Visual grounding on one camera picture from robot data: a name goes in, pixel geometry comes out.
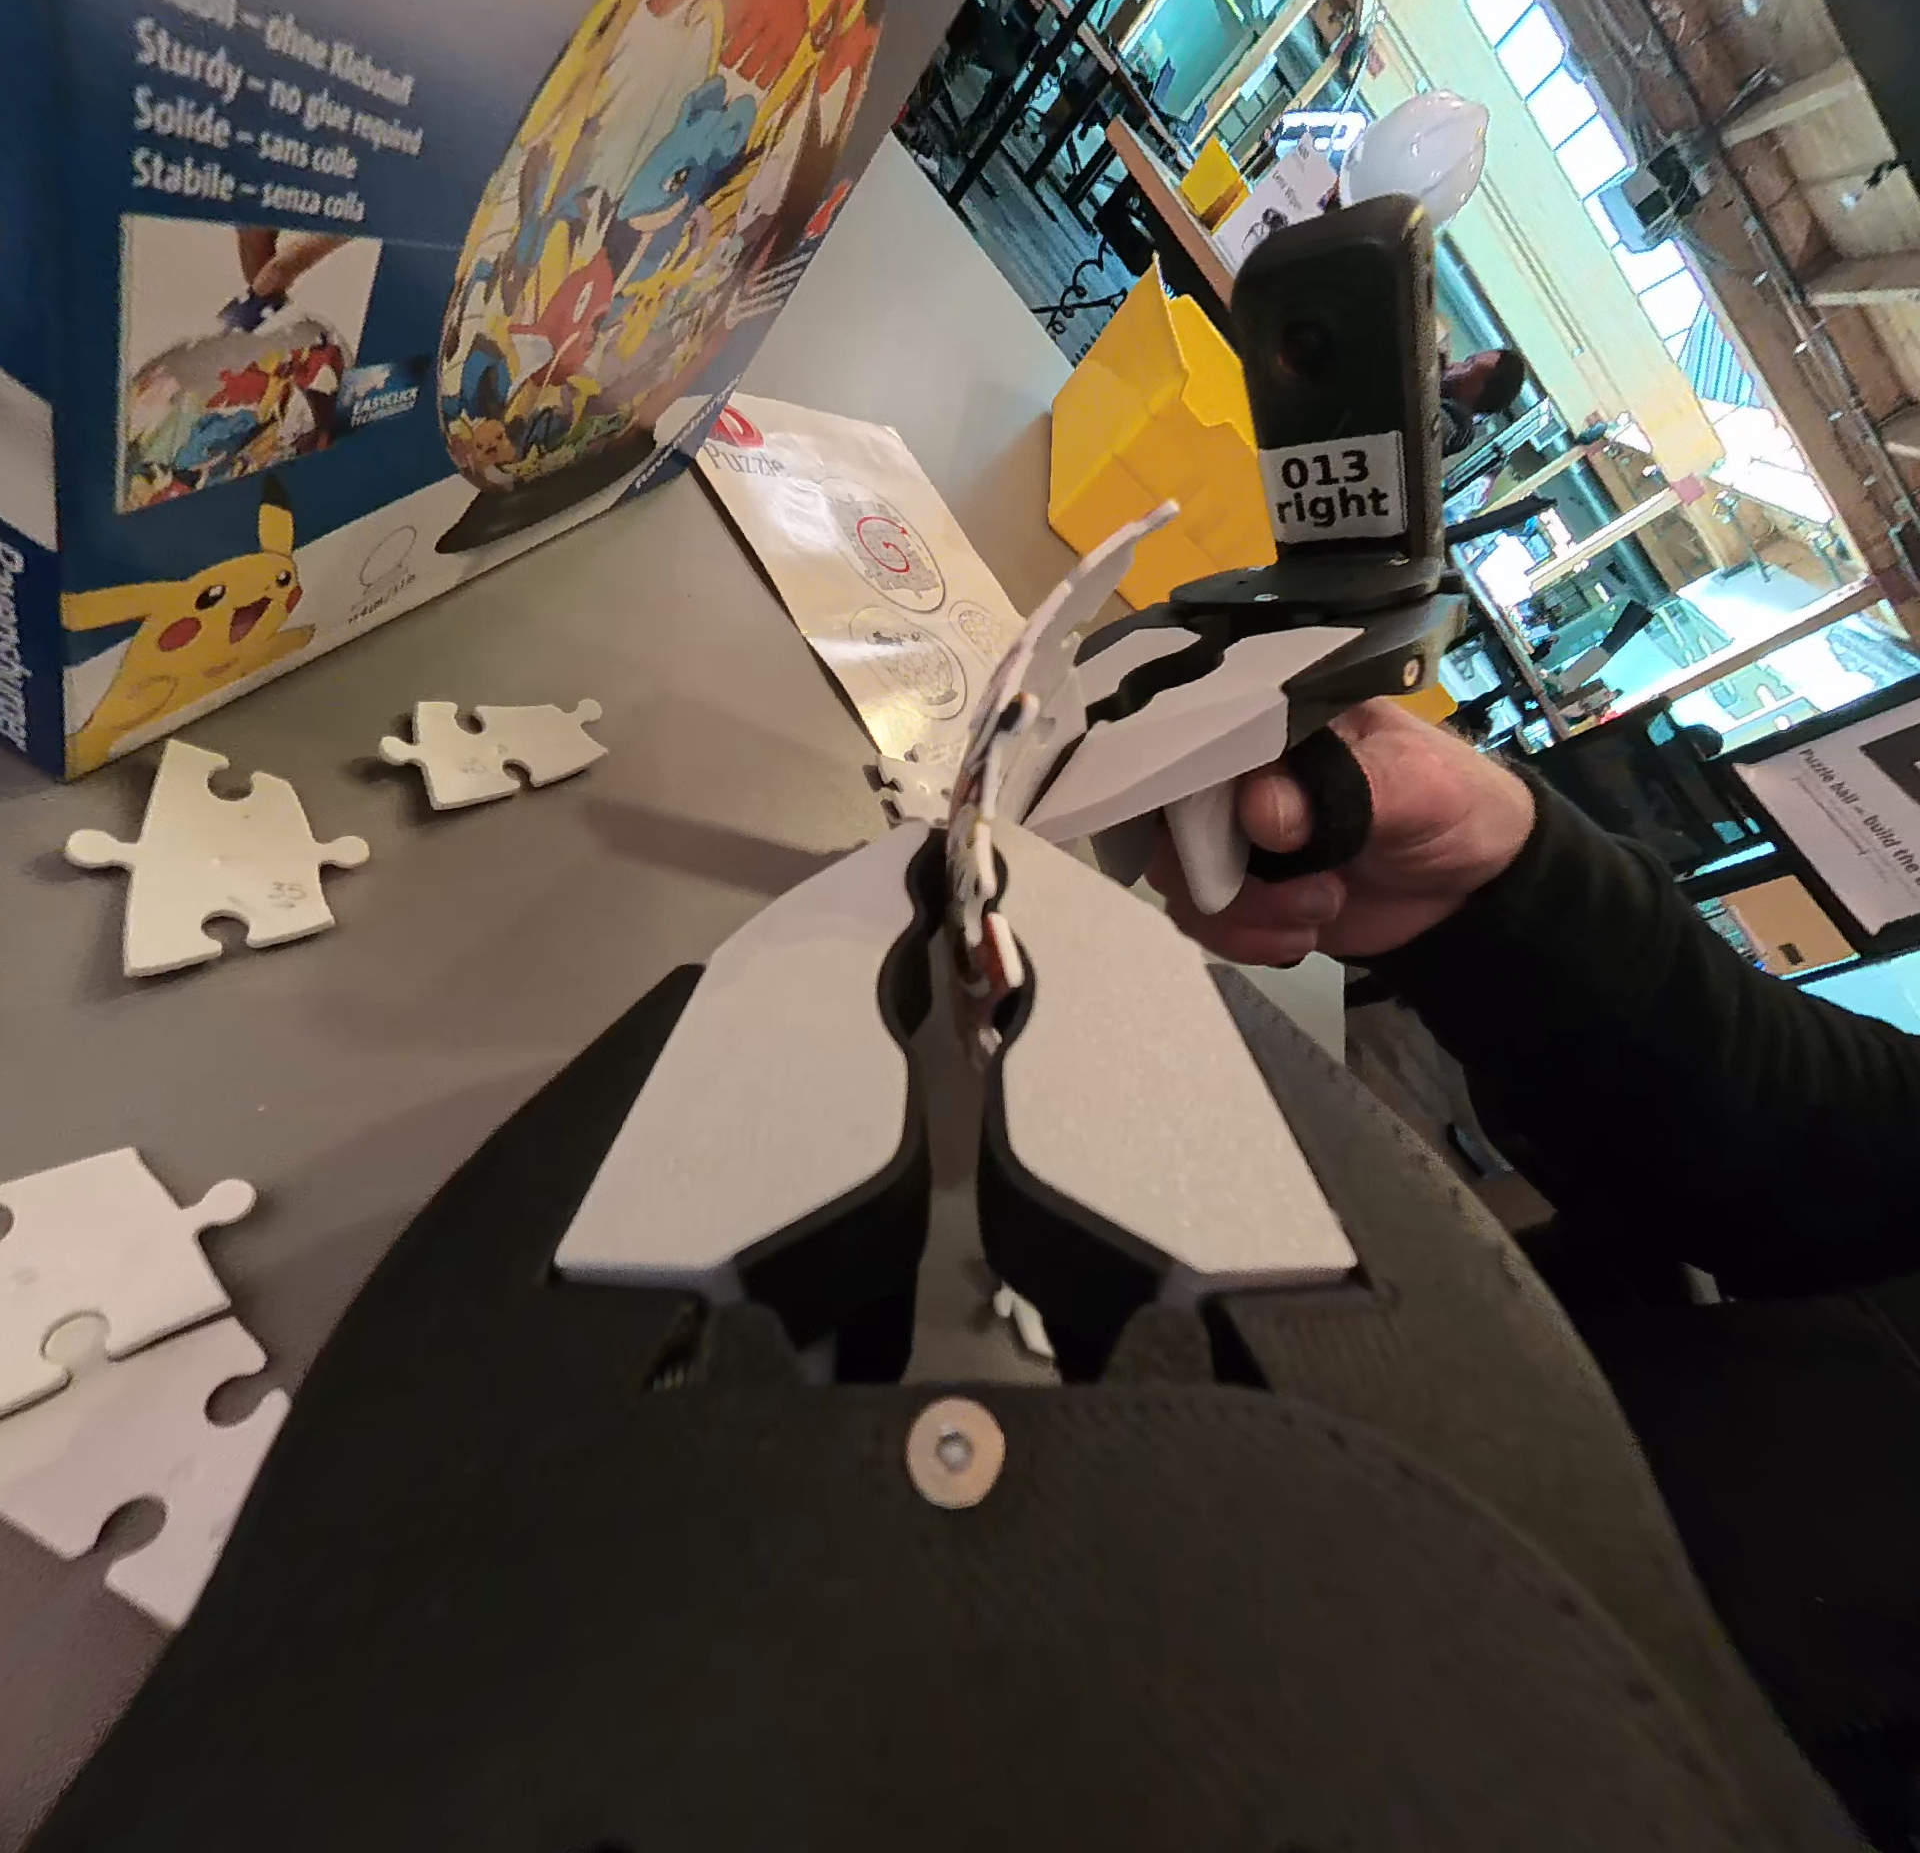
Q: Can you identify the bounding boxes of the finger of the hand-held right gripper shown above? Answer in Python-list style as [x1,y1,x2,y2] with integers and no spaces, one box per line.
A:
[1029,679,1294,843]
[1070,621,1397,725]

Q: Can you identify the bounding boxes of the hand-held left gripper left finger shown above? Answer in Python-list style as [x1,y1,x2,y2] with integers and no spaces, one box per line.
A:
[552,816,943,1385]

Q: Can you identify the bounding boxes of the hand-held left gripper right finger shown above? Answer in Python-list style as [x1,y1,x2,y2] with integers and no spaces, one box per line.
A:
[979,824,1362,1385]

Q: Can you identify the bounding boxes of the four-piece white puzzle section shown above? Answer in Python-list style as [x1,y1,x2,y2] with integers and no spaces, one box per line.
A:
[959,500,1186,836]

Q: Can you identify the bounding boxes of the white puzzle pieces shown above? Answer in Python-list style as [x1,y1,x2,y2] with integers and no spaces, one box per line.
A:
[0,695,963,1633]

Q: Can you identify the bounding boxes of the colourful cartoon puzzle box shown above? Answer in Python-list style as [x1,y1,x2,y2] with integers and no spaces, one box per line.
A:
[0,0,993,782]

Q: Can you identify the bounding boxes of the person's right hand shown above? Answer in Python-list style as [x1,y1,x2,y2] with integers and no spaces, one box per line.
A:
[1143,706,1539,971]

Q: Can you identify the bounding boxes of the yellow plastic case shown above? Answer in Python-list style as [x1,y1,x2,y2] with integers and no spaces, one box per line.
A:
[1046,254,1459,728]

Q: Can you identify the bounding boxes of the white instruction sheet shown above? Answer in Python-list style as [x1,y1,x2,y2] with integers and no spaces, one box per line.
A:
[691,390,1035,772]

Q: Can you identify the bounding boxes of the white pendant lamp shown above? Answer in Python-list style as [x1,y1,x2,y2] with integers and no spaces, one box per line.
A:
[1339,88,1490,222]

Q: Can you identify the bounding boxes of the black framed white sign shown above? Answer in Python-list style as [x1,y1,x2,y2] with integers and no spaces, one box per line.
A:
[1726,695,1920,944]

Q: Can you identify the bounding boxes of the person's black jacket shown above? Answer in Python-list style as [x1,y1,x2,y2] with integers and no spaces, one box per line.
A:
[1559,1252,1920,1853]

